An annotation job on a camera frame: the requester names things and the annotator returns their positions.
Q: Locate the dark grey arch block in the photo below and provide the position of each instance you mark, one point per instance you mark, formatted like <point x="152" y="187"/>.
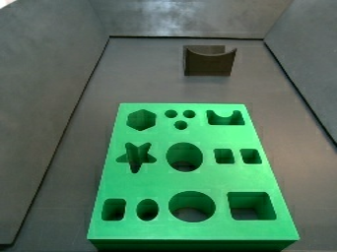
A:
<point x="207" y="60"/>

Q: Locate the green shape sorter board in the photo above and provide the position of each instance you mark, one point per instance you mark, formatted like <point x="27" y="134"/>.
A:
<point x="187" y="185"/>

